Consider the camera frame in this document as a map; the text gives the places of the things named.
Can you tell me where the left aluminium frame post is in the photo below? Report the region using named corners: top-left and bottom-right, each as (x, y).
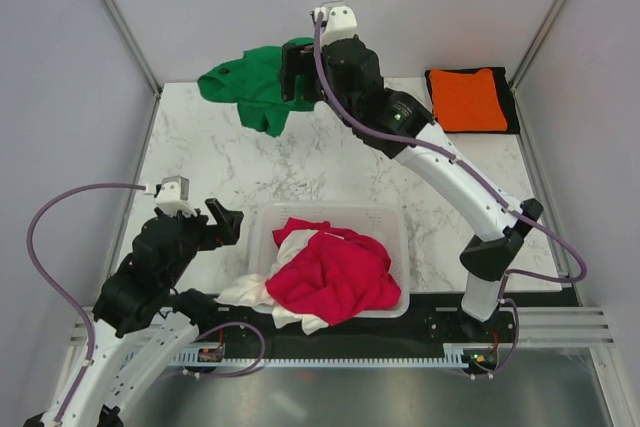
top-left (99, 0), bottom-right (162, 99)

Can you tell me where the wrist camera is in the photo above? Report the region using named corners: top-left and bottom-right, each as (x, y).
top-left (155, 176), bottom-right (197, 218)
top-left (311, 1), bottom-right (357, 46)

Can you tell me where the folded orange t shirt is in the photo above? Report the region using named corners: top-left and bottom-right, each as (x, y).
top-left (428, 68), bottom-right (508, 133)

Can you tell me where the aluminium extrusion rail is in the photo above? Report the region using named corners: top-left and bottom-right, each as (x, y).
top-left (67, 305), bottom-right (616, 348)

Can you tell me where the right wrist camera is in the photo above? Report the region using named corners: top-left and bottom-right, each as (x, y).
top-left (311, 1), bottom-right (357, 46)

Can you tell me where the red t shirt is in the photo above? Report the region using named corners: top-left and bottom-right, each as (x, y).
top-left (272, 218), bottom-right (401, 326)

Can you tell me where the right aluminium frame post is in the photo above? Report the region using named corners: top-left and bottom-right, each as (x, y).
top-left (509, 0), bottom-right (570, 92)

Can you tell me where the green t shirt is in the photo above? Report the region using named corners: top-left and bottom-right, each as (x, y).
top-left (197, 46), bottom-right (315, 137)

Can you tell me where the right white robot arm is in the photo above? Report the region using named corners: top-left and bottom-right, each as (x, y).
top-left (279, 37), bottom-right (543, 341)

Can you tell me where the white slotted cable duct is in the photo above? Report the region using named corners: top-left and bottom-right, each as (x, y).
top-left (119, 342), bottom-right (519, 368)

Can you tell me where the aluminium frame post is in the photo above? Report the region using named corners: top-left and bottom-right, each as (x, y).
top-left (509, 0), bottom-right (570, 92)
top-left (99, 0), bottom-right (162, 99)

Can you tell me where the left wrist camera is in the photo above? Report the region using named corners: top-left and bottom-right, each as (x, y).
top-left (155, 176), bottom-right (197, 218)

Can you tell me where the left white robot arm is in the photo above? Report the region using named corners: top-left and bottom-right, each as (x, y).
top-left (25, 198), bottom-right (244, 426)

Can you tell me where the white plastic basket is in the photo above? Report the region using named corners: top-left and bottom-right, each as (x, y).
top-left (248, 201), bottom-right (411, 319)

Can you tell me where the folded black t shirt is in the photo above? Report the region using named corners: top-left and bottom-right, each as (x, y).
top-left (424, 67), bottom-right (520, 135)

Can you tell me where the white t shirt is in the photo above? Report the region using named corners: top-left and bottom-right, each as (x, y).
top-left (216, 229), bottom-right (329, 335)

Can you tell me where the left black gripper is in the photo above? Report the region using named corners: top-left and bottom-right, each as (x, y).
top-left (156, 197), bottom-right (243, 287)

